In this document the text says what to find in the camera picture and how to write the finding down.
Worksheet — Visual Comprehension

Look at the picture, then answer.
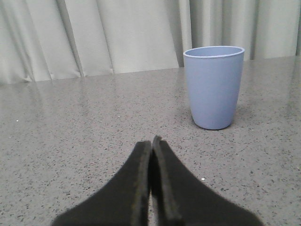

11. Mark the grey curtain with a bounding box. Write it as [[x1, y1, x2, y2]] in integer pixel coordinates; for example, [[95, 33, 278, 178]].
[[0, 0, 301, 84]]

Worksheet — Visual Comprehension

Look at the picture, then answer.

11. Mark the blue plastic cup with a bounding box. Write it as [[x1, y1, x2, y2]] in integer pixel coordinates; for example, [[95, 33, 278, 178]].
[[183, 46, 245, 130]]

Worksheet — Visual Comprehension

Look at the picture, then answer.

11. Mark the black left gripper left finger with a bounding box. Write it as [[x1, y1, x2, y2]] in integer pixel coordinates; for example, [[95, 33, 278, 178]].
[[52, 141, 151, 226]]

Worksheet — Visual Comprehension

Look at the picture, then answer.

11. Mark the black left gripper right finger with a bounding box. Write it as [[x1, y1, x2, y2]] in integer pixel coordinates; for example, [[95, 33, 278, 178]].
[[151, 136, 263, 226]]

